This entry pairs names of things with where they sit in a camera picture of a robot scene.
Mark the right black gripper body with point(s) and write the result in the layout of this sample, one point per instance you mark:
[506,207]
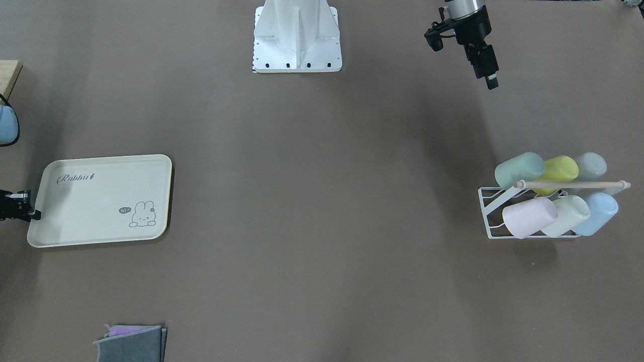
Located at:
[11,205]

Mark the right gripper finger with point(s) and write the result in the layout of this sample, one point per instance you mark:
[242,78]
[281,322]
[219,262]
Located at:
[20,197]
[29,215]

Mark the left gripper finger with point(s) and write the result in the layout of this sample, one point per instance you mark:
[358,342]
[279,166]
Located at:
[492,81]
[483,59]

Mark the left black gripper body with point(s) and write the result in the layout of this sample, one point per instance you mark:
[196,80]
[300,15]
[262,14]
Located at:
[473,30]

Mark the cream rabbit print tray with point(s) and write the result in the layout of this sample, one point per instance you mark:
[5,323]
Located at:
[102,200]

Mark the green plastic cup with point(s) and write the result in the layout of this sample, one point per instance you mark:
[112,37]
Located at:
[527,166]

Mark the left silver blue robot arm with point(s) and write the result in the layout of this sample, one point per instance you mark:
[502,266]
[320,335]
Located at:
[461,9]

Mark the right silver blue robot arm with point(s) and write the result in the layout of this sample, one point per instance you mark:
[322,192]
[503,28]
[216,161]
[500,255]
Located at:
[10,136]

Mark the yellow plastic cup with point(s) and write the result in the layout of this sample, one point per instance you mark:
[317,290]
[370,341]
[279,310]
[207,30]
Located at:
[560,169]

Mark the grey plastic cup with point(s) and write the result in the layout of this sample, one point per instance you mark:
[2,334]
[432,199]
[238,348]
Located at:
[591,166]

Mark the pink plastic cup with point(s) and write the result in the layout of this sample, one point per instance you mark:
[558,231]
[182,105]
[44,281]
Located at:
[528,217]

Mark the pale cream plastic cup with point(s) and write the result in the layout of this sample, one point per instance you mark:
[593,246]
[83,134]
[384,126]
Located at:
[572,211]

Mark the light blue plastic cup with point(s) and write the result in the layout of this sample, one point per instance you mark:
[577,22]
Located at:
[603,207]

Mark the wooden cutting board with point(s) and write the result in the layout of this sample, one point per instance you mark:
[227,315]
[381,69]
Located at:
[10,70]

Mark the purple folded cloth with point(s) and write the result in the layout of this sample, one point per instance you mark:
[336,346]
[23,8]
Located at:
[124,329]

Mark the grey folded cloth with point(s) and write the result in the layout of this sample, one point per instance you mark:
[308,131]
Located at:
[146,345]

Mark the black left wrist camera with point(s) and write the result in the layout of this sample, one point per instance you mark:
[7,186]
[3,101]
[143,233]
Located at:
[439,31]

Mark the white wire cup rack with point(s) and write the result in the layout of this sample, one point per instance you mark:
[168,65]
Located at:
[493,199]

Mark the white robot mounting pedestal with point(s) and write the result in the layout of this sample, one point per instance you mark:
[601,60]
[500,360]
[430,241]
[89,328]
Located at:
[296,37]

